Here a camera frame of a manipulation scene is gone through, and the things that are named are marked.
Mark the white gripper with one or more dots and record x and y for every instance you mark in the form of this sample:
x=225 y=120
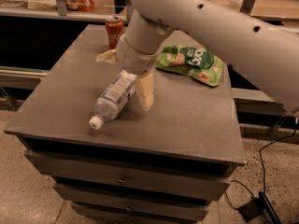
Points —
x=135 y=60

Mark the clear plastic tea bottle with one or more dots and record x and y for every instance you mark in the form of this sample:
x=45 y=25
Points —
x=112 y=101

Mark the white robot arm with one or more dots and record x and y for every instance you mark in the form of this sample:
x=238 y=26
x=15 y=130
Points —
x=265 y=55

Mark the red coca-cola can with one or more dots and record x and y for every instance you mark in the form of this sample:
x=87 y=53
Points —
x=115 y=28

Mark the green snack chip bag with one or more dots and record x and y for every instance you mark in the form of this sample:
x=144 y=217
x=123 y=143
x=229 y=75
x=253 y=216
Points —
x=197 y=63

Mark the grey drawer cabinet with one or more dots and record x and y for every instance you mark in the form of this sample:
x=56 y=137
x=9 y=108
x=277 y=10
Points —
x=177 y=157

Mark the black floor power adapter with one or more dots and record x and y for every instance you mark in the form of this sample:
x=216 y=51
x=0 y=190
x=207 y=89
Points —
x=259 y=206

